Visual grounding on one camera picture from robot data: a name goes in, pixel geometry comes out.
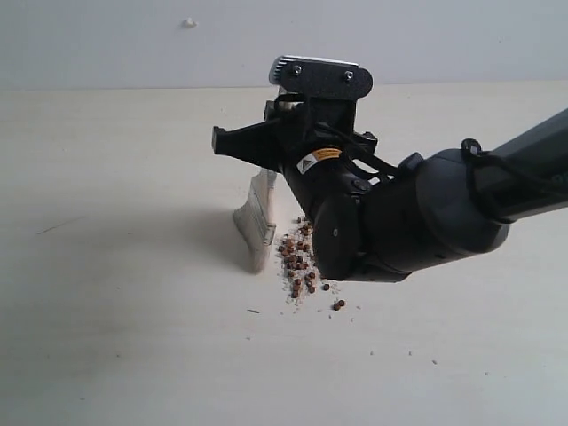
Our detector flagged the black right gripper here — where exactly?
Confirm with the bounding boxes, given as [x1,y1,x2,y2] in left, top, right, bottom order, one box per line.
[212,101,378,213]

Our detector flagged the wide white bristle paint brush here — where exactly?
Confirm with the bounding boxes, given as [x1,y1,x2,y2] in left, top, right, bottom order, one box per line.
[233,169,277,274]

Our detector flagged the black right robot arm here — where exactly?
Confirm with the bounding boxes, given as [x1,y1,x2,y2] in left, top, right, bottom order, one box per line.
[212,97,567,282]

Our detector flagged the scattered rice and brown pellets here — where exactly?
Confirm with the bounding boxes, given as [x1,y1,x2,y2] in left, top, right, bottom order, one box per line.
[275,216,356,325]

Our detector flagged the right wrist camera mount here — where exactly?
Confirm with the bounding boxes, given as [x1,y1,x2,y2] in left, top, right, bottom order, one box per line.
[269,55,374,134]

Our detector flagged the small white wall blob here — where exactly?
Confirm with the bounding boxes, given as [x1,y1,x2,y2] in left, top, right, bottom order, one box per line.
[181,18,198,28]

